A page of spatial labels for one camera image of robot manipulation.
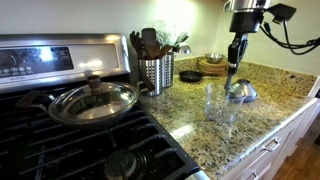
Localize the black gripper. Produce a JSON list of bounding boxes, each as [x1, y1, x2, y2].
[[228, 11, 263, 75]]

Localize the grey chopper blade slicer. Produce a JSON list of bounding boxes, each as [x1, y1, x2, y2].
[[224, 73, 233, 91]]

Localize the grey metal dome cover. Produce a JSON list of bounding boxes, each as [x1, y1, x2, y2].
[[229, 79, 258, 103]]

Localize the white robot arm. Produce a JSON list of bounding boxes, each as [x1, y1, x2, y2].
[[223, 0, 270, 75]]

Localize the clear plastic chopper container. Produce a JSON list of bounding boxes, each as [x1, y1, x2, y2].
[[204, 84, 245, 124]]

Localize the small steel bowl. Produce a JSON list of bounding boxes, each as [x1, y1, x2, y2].
[[205, 53, 224, 64]]

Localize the small black cast-iron skillet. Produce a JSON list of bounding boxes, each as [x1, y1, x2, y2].
[[179, 71, 203, 82]]

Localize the perforated steel utensil holder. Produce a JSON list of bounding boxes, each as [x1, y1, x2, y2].
[[139, 59, 162, 96]]

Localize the wooden cooking utensils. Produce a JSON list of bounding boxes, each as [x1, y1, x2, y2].
[[129, 20, 193, 61]]

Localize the steel pan with lid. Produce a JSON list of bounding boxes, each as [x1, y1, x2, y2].
[[16, 75, 141, 129]]

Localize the stainless steel gas stove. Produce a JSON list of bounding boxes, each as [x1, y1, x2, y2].
[[0, 34, 210, 180]]

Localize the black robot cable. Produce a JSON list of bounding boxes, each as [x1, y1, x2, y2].
[[259, 14, 320, 56]]

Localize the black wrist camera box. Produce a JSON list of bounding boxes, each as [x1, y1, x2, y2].
[[267, 3, 297, 24]]

